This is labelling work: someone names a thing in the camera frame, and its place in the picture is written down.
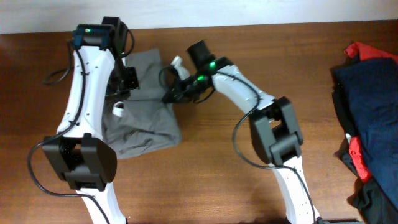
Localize grey shorts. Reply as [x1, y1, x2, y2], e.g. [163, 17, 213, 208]
[102, 49, 182, 159]

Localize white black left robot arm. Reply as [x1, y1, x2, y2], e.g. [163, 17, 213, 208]
[38, 17, 139, 223]

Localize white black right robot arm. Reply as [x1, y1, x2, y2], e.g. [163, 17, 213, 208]
[162, 41, 321, 223]

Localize navy blue garment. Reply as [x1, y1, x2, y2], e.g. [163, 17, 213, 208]
[334, 57, 398, 211]

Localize red garment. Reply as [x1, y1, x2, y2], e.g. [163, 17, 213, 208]
[343, 41, 398, 184]

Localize dark green garment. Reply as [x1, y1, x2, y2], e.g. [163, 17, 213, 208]
[340, 149, 398, 224]

